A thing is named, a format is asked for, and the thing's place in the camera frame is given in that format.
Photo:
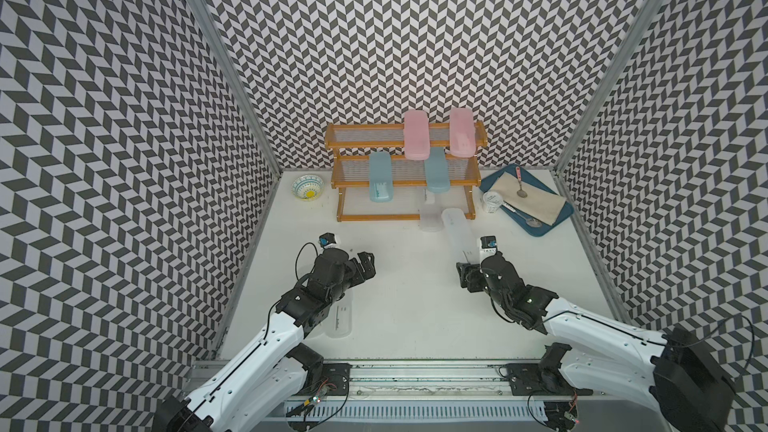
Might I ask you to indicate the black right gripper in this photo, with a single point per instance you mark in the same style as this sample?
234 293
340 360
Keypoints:
469 274

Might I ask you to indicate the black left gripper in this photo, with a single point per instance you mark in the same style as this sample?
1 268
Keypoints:
367 267

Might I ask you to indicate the clear pencil case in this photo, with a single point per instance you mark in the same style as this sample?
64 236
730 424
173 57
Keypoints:
462 241
339 322
319 330
430 211

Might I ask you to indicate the teal pencil case with label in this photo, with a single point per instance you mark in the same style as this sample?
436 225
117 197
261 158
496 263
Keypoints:
381 187

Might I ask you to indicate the teal pencil case plain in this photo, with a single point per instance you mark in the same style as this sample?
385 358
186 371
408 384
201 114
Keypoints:
437 172

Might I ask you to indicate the pink pencil case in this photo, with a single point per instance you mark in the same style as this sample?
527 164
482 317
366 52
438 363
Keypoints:
416 135
462 133

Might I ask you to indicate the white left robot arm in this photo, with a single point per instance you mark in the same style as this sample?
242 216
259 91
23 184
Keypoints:
276 364

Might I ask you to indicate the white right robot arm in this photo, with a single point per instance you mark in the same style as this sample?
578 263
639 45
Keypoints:
673 373

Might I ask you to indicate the wooden three-tier shelf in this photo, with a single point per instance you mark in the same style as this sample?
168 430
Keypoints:
351 146

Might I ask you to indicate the patterned ceramic bowl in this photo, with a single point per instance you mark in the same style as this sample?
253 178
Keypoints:
308 187

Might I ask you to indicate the beige cloth napkin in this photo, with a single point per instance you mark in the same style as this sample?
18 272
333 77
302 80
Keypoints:
540 204

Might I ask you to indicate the teal plastic tray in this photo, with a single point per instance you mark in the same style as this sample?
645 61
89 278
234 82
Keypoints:
527 177

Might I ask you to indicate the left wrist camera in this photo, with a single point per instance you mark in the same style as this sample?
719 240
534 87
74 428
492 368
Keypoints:
327 240

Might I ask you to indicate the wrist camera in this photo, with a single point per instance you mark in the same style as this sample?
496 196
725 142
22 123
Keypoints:
487 247
327 240

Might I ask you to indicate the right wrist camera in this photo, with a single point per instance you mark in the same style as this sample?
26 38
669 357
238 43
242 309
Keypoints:
487 247

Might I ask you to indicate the large white-handled spoon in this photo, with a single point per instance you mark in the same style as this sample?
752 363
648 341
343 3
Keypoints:
530 221

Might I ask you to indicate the small pink-handled spoon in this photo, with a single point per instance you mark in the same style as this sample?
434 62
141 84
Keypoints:
521 192

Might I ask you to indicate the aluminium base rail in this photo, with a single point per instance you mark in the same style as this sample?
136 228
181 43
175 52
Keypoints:
463 396

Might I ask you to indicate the aluminium corner post right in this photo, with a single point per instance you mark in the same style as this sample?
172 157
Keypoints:
641 24

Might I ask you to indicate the aluminium corner post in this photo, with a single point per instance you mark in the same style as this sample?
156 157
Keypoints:
641 24
221 55

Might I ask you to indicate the aluminium corner post left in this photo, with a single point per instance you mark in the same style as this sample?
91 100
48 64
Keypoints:
221 55

